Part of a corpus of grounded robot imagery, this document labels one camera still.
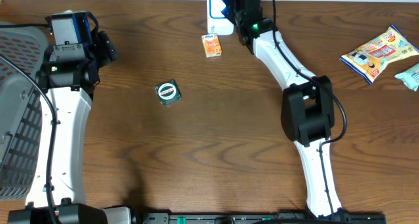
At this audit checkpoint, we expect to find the light green snack packet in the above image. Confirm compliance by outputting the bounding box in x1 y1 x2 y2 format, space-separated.
395 64 419 91

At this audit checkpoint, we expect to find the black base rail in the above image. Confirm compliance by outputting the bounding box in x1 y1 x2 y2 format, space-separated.
142 212 387 224

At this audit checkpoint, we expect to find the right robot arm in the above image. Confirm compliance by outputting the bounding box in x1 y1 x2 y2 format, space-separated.
221 0 342 220

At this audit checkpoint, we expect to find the grey plastic basket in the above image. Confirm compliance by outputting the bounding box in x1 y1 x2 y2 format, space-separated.
1 27 48 201

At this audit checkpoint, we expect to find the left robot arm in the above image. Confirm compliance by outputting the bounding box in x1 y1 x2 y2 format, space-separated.
1 10 138 223

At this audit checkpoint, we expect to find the orange tissue pack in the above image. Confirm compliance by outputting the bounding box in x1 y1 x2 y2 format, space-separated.
202 33 222 58

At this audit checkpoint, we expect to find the yellow chips bag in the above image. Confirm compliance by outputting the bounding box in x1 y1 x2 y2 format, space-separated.
339 24 418 85

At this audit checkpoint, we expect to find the dark green small box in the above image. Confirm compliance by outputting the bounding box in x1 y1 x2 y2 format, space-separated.
155 79 181 105

